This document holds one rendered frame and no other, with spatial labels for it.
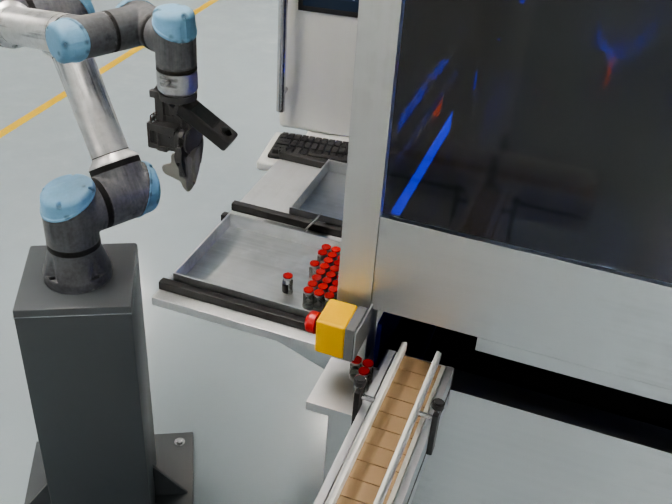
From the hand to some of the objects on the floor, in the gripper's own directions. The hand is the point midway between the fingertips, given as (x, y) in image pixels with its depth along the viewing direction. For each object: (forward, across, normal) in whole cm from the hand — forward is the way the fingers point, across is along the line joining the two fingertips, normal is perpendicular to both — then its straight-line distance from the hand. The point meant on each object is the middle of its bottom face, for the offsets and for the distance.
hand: (191, 185), depth 169 cm
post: (+110, +9, +39) cm, 117 cm away
